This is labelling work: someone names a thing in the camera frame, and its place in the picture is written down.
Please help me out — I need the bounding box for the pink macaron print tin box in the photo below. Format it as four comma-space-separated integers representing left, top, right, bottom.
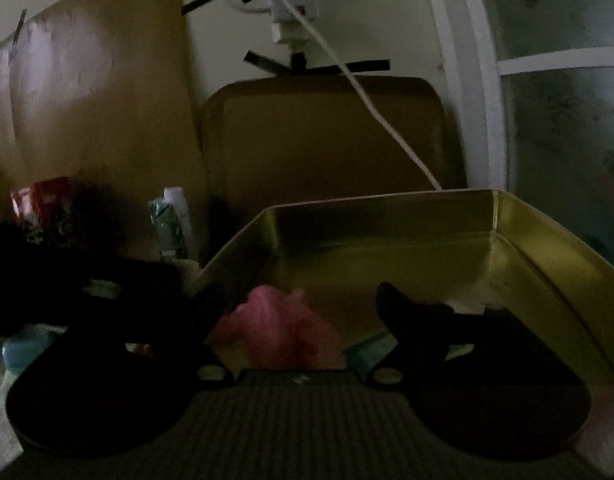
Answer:
196, 190, 614, 385

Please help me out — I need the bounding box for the red snack box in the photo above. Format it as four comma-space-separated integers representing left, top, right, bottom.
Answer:
11, 177, 74, 244

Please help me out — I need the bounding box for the dark brown tray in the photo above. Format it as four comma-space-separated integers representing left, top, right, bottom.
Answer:
200, 76, 467, 214

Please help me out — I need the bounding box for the white power strip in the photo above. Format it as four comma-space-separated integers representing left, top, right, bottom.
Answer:
269, 0, 319, 50

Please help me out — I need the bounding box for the white window frame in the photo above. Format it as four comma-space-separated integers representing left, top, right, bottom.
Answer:
429, 0, 614, 188

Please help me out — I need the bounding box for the white power cable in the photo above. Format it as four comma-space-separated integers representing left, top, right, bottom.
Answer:
265, 0, 444, 192

